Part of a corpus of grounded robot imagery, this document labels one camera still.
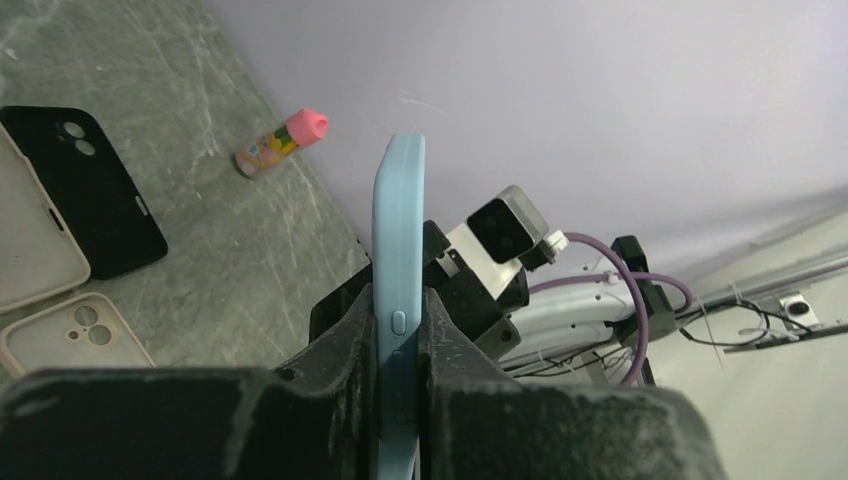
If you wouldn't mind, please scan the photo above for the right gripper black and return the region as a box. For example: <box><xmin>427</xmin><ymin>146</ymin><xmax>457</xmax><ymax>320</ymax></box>
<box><xmin>309</xmin><ymin>220</ymin><xmax>529</xmax><ymax>360</ymax></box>

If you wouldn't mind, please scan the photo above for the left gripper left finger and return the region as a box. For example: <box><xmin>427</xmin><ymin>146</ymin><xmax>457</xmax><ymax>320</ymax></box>
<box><xmin>1</xmin><ymin>288</ymin><xmax>375</xmax><ymax>479</ymax></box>

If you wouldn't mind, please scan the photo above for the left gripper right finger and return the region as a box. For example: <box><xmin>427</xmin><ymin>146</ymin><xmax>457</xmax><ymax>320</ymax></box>
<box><xmin>419</xmin><ymin>290</ymin><xmax>726</xmax><ymax>479</ymax></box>

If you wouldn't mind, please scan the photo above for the phone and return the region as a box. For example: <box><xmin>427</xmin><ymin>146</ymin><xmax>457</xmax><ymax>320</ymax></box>
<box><xmin>372</xmin><ymin>133</ymin><xmax>426</xmax><ymax>479</ymax></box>

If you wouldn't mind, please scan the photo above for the pale pink phone case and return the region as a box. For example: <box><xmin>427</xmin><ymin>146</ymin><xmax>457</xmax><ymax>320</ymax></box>
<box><xmin>1</xmin><ymin>292</ymin><xmax>155</xmax><ymax>378</ymax></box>

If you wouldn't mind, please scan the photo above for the black phone case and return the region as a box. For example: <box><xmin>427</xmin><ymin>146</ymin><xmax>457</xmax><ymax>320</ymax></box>
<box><xmin>1</xmin><ymin>105</ymin><xmax>169</xmax><ymax>280</ymax></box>

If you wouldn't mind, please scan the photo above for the beige phone case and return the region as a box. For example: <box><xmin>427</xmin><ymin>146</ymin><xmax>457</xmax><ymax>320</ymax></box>
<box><xmin>1</xmin><ymin>130</ymin><xmax>91</xmax><ymax>314</ymax></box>

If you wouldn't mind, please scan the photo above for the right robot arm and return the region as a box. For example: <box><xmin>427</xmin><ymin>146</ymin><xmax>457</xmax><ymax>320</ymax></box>
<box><xmin>310</xmin><ymin>218</ymin><xmax>675</xmax><ymax>385</ymax></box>

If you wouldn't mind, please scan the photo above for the pink capped small bottle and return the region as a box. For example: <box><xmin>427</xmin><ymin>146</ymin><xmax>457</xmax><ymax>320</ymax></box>
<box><xmin>234</xmin><ymin>108</ymin><xmax>329</xmax><ymax>178</ymax></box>

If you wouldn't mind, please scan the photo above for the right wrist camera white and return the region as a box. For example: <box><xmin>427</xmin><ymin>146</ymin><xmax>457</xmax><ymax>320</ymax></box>
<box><xmin>446</xmin><ymin>185</ymin><xmax>569</xmax><ymax>299</ymax></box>

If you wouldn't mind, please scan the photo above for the aluminium frame rail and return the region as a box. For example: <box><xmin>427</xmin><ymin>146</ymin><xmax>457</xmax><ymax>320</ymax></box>
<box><xmin>677</xmin><ymin>250</ymin><xmax>847</xmax><ymax>354</ymax></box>

